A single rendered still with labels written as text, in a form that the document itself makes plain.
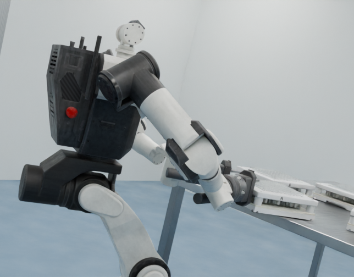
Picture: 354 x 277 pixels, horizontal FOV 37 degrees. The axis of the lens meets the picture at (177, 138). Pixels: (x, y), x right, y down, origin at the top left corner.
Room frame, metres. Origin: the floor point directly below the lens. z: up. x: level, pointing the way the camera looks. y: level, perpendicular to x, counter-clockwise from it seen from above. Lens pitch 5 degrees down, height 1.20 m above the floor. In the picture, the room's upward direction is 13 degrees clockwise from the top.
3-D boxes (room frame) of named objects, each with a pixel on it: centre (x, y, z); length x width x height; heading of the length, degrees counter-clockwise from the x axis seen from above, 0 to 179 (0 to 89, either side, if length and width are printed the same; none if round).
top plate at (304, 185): (2.26, -0.45, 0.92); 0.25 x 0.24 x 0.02; 33
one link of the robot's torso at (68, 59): (1.63, 0.27, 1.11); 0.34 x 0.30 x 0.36; 22
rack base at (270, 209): (1.89, -0.37, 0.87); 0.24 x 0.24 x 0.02; 22
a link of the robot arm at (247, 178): (1.71, -0.23, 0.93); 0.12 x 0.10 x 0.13; 144
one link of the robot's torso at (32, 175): (1.62, 0.30, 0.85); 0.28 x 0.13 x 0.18; 112
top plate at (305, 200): (1.89, -0.37, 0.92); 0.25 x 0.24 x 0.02; 22
